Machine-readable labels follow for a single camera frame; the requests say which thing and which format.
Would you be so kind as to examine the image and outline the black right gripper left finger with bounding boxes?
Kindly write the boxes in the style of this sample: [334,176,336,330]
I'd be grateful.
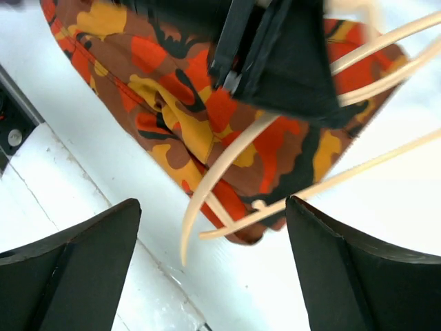
[1,199,141,331]

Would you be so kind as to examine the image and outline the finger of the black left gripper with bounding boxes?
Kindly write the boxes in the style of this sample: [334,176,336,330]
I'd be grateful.
[237,1,350,128]
[207,1,256,91]

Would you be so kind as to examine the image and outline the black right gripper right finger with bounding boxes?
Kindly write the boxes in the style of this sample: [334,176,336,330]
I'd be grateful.
[285,197,440,330]

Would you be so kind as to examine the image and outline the orange camouflage trousers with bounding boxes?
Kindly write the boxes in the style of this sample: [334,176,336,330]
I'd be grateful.
[39,0,411,245]

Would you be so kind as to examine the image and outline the beige wooden hanger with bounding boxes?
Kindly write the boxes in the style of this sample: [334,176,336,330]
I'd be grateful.
[181,0,441,266]

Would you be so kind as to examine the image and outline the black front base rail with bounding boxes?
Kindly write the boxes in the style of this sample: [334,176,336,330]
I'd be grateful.
[0,66,45,175]

